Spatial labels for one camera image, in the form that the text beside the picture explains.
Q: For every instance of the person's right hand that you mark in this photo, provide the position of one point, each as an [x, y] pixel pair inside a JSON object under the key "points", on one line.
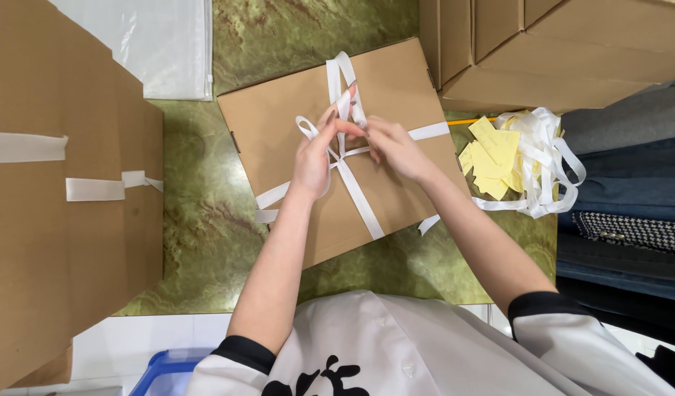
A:
{"points": [[403, 154]]}

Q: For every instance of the person's left hand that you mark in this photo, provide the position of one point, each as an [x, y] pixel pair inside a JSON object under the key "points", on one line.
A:
{"points": [[311, 165]]}

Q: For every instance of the person's right fingers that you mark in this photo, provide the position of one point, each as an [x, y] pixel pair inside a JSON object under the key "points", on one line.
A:
{"points": [[373, 140]]}

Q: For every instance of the white ribbon round box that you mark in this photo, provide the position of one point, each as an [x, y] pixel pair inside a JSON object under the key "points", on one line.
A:
{"points": [[365, 206]]}

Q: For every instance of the flat brown cardboard box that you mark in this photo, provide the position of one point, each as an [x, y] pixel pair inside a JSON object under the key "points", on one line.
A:
{"points": [[403, 93]]}

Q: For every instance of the orange pencil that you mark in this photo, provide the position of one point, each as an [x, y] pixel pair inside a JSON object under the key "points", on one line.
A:
{"points": [[464, 121]]}

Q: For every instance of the pile of yellow paper notes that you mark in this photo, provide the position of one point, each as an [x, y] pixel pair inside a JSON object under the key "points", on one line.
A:
{"points": [[494, 154]]}

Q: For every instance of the narrow brown cardboard carton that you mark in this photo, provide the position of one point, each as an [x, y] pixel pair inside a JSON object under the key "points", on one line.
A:
{"points": [[453, 33]]}

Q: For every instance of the heap of loose white ribbons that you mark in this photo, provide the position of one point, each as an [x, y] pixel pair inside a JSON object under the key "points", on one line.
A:
{"points": [[546, 165]]}

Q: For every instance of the large brown cardboard carton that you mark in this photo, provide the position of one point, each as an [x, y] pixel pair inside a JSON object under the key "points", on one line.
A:
{"points": [[563, 60]]}

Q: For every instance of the person's white black shirt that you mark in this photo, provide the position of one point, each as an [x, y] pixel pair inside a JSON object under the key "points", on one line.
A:
{"points": [[425, 352]]}

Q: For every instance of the clear plastic bag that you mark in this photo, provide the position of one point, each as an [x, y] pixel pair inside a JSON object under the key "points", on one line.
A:
{"points": [[161, 44]]}

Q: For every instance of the grey folded garment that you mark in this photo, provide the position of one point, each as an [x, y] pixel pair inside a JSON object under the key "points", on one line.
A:
{"points": [[629, 118]]}

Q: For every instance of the blue denim garments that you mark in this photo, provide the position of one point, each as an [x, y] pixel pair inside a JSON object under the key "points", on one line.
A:
{"points": [[634, 181]]}

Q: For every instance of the black white houndstooth garment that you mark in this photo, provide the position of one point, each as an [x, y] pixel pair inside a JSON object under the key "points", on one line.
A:
{"points": [[634, 231]]}

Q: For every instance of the narrow white ribbon band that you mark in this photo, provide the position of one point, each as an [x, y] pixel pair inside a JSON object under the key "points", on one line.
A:
{"points": [[95, 188]]}

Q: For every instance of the blue plastic bin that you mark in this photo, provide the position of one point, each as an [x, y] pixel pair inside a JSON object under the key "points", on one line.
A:
{"points": [[161, 377]]}

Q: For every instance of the stack of brown cardboard boxes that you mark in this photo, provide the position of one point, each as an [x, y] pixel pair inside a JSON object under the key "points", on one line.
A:
{"points": [[51, 247]]}

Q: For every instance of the wide white ribbon band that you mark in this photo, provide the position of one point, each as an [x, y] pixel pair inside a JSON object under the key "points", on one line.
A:
{"points": [[24, 147]]}

